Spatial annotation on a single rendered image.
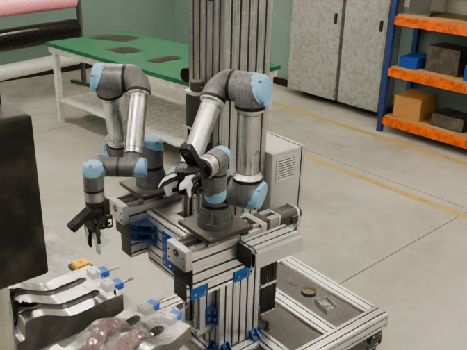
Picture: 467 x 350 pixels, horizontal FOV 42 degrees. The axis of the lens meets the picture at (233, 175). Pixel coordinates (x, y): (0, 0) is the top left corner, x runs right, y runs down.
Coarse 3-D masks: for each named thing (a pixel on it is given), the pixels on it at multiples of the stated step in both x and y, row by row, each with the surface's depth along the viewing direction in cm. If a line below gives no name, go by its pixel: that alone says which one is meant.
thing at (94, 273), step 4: (88, 268) 240; (92, 268) 240; (96, 268) 240; (100, 268) 242; (104, 268) 242; (112, 268) 244; (116, 268) 245; (88, 272) 239; (92, 272) 237; (96, 272) 237; (100, 272) 238; (104, 272) 240; (108, 272) 242; (92, 276) 237; (96, 276) 238; (100, 276) 239; (104, 276) 241; (92, 280) 237
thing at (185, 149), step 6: (186, 144) 190; (180, 150) 191; (186, 150) 189; (192, 150) 190; (186, 156) 192; (192, 156) 191; (198, 156) 194; (186, 162) 195; (192, 162) 194; (198, 162) 194
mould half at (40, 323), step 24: (24, 288) 225; (48, 288) 232; (72, 288) 232; (96, 288) 232; (24, 312) 210; (48, 312) 212; (72, 312) 218; (96, 312) 224; (24, 336) 207; (48, 336) 213
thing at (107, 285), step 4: (104, 280) 232; (108, 280) 232; (112, 280) 235; (116, 280) 235; (120, 280) 235; (124, 280) 237; (128, 280) 237; (100, 284) 232; (104, 284) 230; (108, 284) 230; (112, 284) 230; (116, 284) 232; (120, 284) 233; (104, 288) 230; (108, 288) 230; (112, 288) 231; (120, 288) 234
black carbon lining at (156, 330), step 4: (136, 316) 222; (128, 320) 220; (132, 320) 221; (136, 320) 221; (132, 324) 218; (152, 328) 216; (156, 328) 216; (160, 328) 216; (152, 332) 215; (156, 332) 215; (160, 332) 215
